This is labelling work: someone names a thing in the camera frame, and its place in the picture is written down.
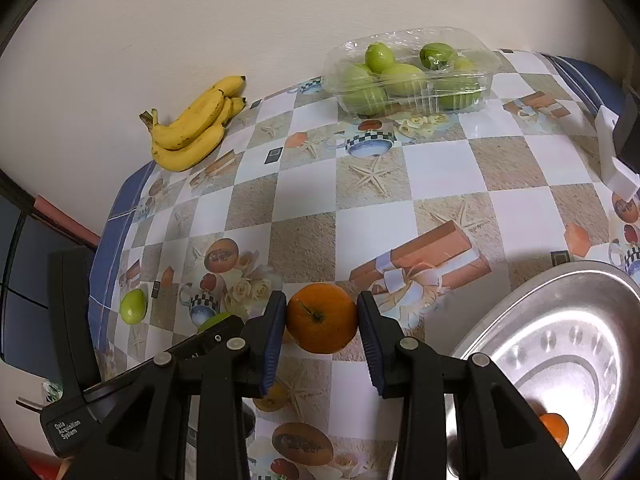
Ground green mango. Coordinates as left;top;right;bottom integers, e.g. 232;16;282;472
119;288;148;325
198;312;231;333

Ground orange tangerine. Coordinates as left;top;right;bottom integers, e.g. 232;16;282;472
539;413;570;448
286;283;358;354

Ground brown longan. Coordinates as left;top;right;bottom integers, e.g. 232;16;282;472
253;382;288;413

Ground clear box of green fruits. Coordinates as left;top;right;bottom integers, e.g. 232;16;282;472
321;26;500;118

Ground checkered plastic tablecloth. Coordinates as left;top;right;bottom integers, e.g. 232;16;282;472
86;48;640;480

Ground steel bowl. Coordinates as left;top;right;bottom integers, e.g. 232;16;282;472
452;260;639;479

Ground yellow banana bunch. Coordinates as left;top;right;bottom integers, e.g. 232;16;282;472
139;75;246;172

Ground black charger on white dock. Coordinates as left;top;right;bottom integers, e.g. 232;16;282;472
594;105;639;202

